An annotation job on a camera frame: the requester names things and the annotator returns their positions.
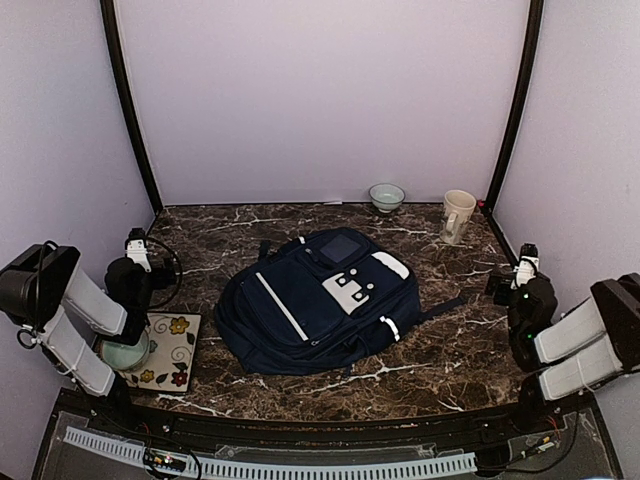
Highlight navy blue student backpack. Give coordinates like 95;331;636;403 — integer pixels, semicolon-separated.
214;228;465;376

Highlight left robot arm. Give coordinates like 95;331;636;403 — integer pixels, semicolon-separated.
1;237;183;436

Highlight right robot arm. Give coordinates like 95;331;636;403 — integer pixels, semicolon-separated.
485;272;639;434

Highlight floral square plate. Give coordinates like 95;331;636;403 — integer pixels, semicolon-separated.
114;312;201;394

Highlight green bowl on plate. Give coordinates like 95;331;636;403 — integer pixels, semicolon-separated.
100;332;150;372

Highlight cream ceramic mug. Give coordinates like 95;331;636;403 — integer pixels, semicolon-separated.
440;190;477;245

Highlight small green bowl at back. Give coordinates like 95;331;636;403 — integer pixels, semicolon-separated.
369;183;406;214

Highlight small circuit board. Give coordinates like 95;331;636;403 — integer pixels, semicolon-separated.
143;449;186;472

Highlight black front rail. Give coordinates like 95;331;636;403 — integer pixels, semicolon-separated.
59;387;596;454

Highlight white slotted cable duct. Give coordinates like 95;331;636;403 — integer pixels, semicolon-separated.
63;427;477;479

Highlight left black frame post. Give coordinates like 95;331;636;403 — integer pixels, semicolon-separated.
99;0;164;215

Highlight black frame post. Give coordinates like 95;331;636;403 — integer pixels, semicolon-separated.
484;0;545;214
99;0;164;215

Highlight right black frame post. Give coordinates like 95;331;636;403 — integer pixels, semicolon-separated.
484;0;545;214

